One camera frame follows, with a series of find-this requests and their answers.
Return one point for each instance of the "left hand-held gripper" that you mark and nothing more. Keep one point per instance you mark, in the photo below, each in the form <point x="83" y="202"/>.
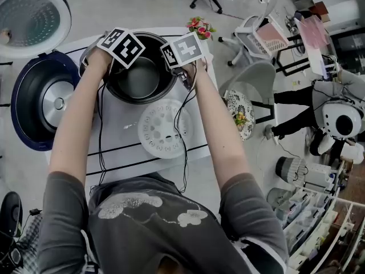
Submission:
<point x="122" y="46"/>

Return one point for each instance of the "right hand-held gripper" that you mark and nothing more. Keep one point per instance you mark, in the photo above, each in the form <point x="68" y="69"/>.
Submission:
<point x="185" y="48"/>

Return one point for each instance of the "black pot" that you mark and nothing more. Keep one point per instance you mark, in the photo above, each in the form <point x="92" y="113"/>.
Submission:
<point x="139" y="76"/>

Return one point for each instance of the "white perforated steamer tray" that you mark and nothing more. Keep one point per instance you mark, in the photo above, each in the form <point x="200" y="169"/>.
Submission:
<point x="159" y="130"/>

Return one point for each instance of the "navy blue rice cooker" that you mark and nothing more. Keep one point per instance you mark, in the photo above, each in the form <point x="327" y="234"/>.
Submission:
<point x="42" y="96"/>

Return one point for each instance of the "person's right forearm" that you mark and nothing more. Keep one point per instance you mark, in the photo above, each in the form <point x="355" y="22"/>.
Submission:
<point x="216" y="127"/>

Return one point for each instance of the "person's left forearm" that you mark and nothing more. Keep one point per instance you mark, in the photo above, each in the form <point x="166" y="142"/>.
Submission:
<point x="77" y="118"/>

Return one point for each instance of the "red artificial flower arrangement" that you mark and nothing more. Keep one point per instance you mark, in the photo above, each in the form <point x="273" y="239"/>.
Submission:
<point x="200" y="27"/>

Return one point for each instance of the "white mesh office chair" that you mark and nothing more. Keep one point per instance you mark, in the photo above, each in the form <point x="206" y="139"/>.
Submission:
<point x="256" y="36"/>

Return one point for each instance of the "grey plastic chair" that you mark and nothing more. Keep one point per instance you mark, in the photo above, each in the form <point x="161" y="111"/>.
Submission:
<point x="253" y="78"/>

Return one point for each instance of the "floral patterned round stool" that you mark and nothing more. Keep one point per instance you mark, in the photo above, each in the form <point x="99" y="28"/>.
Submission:
<point x="242" y="113"/>

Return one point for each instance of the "pink translucent panel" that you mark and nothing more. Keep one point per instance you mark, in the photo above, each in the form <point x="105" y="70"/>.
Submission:
<point x="313" y="38"/>

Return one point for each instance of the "white air conditioner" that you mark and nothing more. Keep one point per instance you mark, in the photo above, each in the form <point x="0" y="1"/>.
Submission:
<point x="342" y="14"/>

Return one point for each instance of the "grey striped round container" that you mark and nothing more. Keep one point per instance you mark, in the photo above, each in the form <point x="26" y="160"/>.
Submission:
<point x="291" y="170"/>

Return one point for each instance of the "person's grey printed shirt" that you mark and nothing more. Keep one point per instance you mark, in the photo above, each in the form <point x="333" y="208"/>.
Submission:
<point x="159" y="227"/>

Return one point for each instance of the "black power adapter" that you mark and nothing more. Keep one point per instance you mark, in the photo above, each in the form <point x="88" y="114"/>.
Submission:
<point x="35" y="211"/>

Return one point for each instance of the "black round appliance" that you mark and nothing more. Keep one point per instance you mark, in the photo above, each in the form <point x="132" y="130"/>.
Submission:
<point x="11" y="213"/>

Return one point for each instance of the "white storage shelf rack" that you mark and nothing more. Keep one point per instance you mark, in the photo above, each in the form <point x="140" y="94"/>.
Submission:
<point x="316" y="227"/>

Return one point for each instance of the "checkered cloth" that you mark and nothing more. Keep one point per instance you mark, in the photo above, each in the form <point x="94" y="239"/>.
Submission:
<point x="30" y="247"/>

